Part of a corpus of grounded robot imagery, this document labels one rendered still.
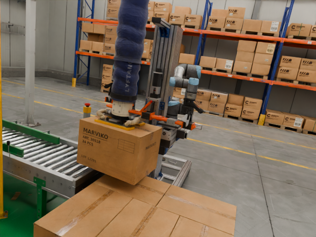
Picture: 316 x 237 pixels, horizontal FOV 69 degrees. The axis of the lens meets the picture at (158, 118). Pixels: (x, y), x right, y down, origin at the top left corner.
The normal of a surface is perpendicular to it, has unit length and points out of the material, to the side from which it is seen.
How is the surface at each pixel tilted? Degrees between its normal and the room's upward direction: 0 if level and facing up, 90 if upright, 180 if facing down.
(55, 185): 90
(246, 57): 90
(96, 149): 89
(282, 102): 90
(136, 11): 80
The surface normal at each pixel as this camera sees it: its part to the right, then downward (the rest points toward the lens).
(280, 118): -0.32, 0.18
